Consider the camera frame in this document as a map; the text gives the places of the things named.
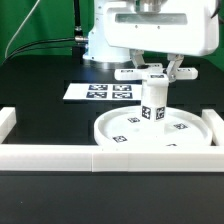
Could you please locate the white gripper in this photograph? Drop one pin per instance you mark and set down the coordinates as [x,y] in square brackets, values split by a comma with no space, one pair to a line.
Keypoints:
[179,28]

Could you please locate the white cross-shaped table base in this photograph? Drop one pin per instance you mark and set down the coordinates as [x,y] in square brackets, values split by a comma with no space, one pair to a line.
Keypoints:
[155,74]

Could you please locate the white round table top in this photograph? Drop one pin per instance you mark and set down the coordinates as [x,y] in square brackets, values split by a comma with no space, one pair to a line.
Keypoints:
[125,127]

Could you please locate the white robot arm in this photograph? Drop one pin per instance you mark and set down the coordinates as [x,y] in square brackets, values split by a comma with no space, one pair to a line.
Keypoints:
[100,52]

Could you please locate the white marker sheet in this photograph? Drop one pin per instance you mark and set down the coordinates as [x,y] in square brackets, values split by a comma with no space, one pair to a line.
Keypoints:
[85,91]

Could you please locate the white right fence bar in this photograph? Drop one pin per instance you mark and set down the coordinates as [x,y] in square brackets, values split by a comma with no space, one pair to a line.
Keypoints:
[216,125]

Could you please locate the white fence bar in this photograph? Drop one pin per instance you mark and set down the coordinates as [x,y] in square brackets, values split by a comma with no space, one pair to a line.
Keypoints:
[98,159]
[216,125]
[7,122]

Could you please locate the white left fence bar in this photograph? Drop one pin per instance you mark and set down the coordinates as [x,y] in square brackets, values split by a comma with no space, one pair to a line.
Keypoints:
[7,122]

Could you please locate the white front fence bar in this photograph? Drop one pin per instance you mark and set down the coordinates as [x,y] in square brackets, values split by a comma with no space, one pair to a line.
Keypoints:
[98,159]

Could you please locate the black vertical post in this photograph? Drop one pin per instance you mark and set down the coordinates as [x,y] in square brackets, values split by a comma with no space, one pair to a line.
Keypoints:
[77,19]

